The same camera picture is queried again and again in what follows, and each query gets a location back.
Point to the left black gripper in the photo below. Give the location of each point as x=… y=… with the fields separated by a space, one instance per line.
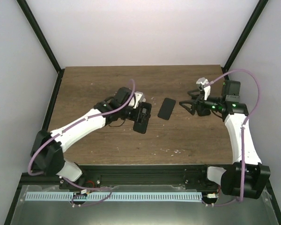
x=136 y=116

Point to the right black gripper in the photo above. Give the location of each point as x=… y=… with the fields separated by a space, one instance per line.
x=194 y=104

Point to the black cased phone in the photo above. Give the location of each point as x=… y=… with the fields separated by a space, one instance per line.
x=166 y=108
x=141 y=127

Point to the black cased phone front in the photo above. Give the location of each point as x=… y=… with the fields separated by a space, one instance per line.
x=166 y=108

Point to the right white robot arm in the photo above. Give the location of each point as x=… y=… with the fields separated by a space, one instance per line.
x=246 y=176

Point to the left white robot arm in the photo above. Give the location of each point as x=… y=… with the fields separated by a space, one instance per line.
x=47 y=155

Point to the metal front panel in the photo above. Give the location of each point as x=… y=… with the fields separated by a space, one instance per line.
x=224 y=212

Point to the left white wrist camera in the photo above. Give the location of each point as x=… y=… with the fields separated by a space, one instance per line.
x=138 y=97

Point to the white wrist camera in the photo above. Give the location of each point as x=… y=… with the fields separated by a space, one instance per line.
x=203 y=85
x=138 y=97

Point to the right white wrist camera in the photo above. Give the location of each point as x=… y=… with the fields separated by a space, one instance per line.
x=203 y=85

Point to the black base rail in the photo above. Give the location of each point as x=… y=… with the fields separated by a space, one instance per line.
x=189 y=176

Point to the light blue slotted cable duct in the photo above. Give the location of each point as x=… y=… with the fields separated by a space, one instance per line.
x=116 y=196

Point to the right black frame post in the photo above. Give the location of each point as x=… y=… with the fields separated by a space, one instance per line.
x=261 y=4

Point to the black frame post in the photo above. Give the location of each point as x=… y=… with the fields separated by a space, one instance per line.
x=39 y=34
x=261 y=4

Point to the left black frame post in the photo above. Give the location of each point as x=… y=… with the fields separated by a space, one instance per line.
x=39 y=34

